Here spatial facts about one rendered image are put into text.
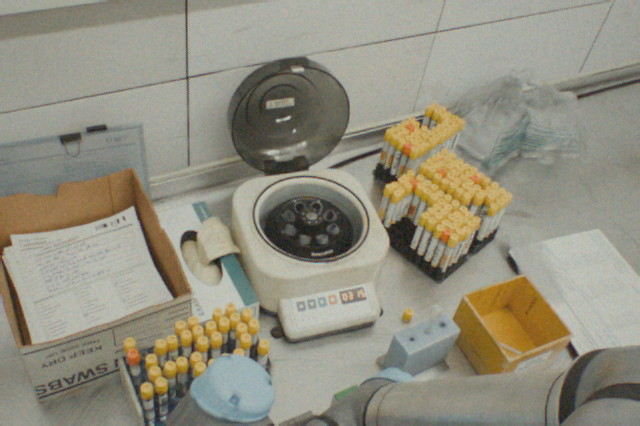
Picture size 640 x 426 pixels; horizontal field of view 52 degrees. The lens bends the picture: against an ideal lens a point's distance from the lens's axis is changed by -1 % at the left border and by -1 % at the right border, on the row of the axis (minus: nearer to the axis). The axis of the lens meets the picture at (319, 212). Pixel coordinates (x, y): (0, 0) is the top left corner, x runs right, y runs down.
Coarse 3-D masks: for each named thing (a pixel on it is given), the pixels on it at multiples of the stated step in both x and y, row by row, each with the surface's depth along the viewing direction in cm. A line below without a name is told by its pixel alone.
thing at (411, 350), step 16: (448, 320) 103; (400, 336) 100; (416, 336) 100; (432, 336) 101; (448, 336) 101; (400, 352) 100; (416, 352) 99; (432, 352) 103; (448, 352) 106; (384, 368) 106; (400, 368) 101; (416, 368) 104; (432, 368) 107; (448, 368) 108
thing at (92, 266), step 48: (96, 192) 110; (144, 192) 107; (0, 240) 107; (48, 240) 108; (96, 240) 110; (144, 240) 112; (0, 288) 92; (48, 288) 102; (96, 288) 103; (144, 288) 105; (48, 336) 96; (96, 336) 90; (144, 336) 96; (48, 384) 93
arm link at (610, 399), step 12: (624, 384) 33; (600, 396) 34; (612, 396) 33; (624, 396) 32; (636, 396) 32; (588, 408) 33; (600, 408) 32; (612, 408) 32; (624, 408) 31; (636, 408) 31; (564, 420) 34; (576, 420) 32; (588, 420) 32; (600, 420) 31; (612, 420) 31; (624, 420) 30; (636, 420) 30
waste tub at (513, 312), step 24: (504, 288) 112; (528, 288) 112; (456, 312) 110; (480, 312) 115; (504, 312) 117; (528, 312) 113; (552, 312) 107; (480, 336) 105; (504, 336) 114; (528, 336) 114; (552, 336) 109; (480, 360) 107; (504, 360) 101; (528, 360) 103; (552, 360) 109
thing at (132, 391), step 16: (192, 352) 97; (208, 352) 97; (224, 352) 98; (256, 352) 102; (128, 368) 94; (144, 368) 94; (160, 368) 94; (272, 368) 98; (128, 384) 92; (176, 384) 93; (176, 400) 91; (144, 416) 92; (160, 416) 93
